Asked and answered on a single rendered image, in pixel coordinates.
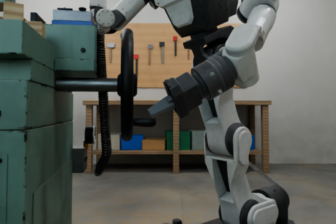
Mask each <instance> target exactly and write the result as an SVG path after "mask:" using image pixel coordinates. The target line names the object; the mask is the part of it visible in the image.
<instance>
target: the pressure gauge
mask: <svg viewBox="0 0 336 224"><path fill-rule="evenodd" d="M94 134H95V135H94ZM84 139H85V140H84V141H83V147H85V150H88V144H95V142H96V130H95V125H94V126H86V127H85V133H84Z"/></svg>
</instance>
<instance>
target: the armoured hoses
mask: <svg viewBox="0 0 336 224"><path fill-rule="evenodd" d="M94 26H95V27H96V29H97V62H96V63H97V74H96V75H97V78H107V73H106V72H107V71H106V70H107V69H106V59H105V58H106V57H105V56H106V55H105V54H106V53H105V41H104V40H105V30H104V29H103V25H101V24H96V25H94ZM98 95H99V96H98V97H99V98H98V99H99V101H98V102H99V103H98V104H99V112H100V113H99V114H100V115H99V116H100V118H99V119H100V120H99V121H100V129H101V130H100V131H101V132H100V133H101V145H102V146H101V148H102V149H101V150H102V151H101V152H102V153H101V157H100V159H99V161H98V162H97V163H96V165H95V170H94V175H95V176H98V177H99V176H100V175H102V173H103V171H104V169H105V167H106V166H107V164H108V162H109V160H110V157H111V154H112V148H111V147H112V146H111V134H110V133H111V132H110V131H111V130H110V121H109V120H110V119H109V117H110V116H109V115H110V114H109V107H108V106H109V103H108V102H109V101H108V97H109V96H108V92H98Z"/></svg>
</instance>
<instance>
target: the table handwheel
mask: <svg viewBox="0 0 336 224"><path fill-rule="evenodd" d="M56 90H57V91H58V92H117V94H118V95H119V96H120V120H121V137H122V139H123V140H124V141H126V142H127V141H130V140H131V139H132V137H133V115H134V97H135V96H136V95H137V76H136V75H135V74H134V34H133V31H132V30H131V29H130V28H125V29H124V30H123V31H122V34H121V65H120V74H119V75H118V76H117V78H92V77H57V78H56Z"/></svg>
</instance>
